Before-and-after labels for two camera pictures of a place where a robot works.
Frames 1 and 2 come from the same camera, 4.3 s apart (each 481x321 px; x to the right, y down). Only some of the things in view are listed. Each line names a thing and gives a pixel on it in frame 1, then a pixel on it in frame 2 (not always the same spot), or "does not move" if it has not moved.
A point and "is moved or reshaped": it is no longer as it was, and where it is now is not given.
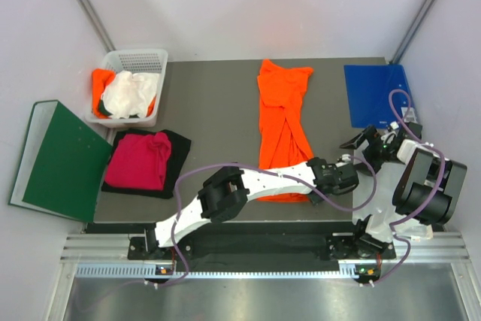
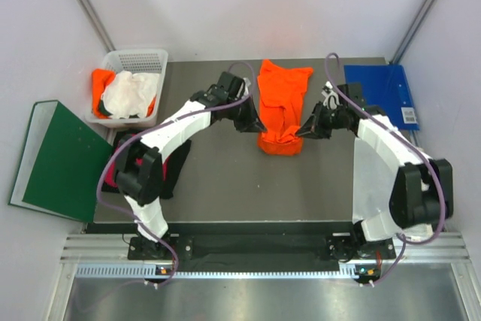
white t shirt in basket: x=129 y=94 does not move
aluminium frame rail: x=446 y=247 does not move
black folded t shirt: x=179 y=146 does not move
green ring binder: x=62 y=164 does not move
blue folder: x=379 y=96 does not move
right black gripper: x=373 y=137 to x=313 y=128
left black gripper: x=312 y=196 to x=252 y=122
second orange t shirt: x=101 y=79 does not move
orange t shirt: x=284 y=133 is moved or reshaped
